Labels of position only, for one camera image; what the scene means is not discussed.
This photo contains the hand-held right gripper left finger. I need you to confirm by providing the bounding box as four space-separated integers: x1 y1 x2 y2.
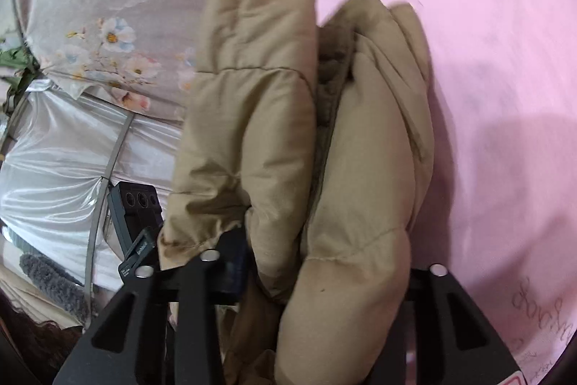
53 227 251 385

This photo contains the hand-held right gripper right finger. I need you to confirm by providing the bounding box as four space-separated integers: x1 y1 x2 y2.
397 263 523 385

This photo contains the khaki quilted jacket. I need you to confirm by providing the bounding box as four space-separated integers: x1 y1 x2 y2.
158 0 436 385

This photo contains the white satin cloth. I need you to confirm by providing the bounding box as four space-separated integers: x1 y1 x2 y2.
0 78 190 292

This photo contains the grey fuzzy cloth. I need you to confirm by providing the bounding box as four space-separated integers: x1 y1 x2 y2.
18 252 93 327

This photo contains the beige cloth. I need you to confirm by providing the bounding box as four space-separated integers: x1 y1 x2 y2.
0 263 86 329

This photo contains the dark brown furry cloth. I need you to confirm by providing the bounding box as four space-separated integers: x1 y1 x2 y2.
0 290 84 385

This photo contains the grey floral bedsheet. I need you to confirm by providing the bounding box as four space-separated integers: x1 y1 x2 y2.
13 0 322 121

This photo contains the green leaf patterned cloth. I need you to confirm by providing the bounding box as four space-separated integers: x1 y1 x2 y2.
0 44 44 115

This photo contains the pink bed sheet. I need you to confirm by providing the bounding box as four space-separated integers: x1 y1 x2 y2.
305 0 577 385

